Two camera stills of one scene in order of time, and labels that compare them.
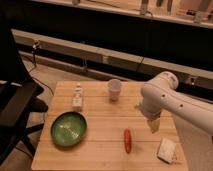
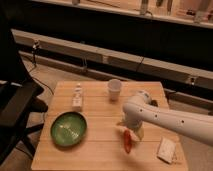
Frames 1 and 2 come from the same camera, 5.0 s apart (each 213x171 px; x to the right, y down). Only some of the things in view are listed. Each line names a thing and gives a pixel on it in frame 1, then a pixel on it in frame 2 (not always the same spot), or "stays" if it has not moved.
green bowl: x=68 y=128 stays
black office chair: x=18 y=95 stays
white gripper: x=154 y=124 to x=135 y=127
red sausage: x=127 y=140 stays
